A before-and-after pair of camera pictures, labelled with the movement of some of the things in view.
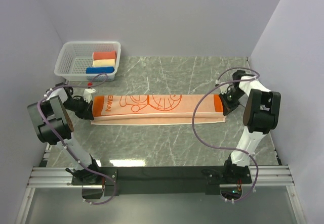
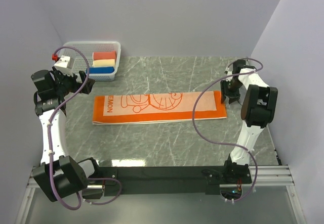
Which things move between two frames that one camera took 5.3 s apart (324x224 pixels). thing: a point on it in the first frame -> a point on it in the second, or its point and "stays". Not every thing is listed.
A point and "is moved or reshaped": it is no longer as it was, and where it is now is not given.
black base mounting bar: x=161 y=180 stays
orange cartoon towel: x=158 y=109 is moved or reshaped
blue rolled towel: x=100 y=70 stays
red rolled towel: x=111 y=55 stays
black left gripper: x=86 y=114 -> x=72 y=78
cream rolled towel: x=104 y=62 stays
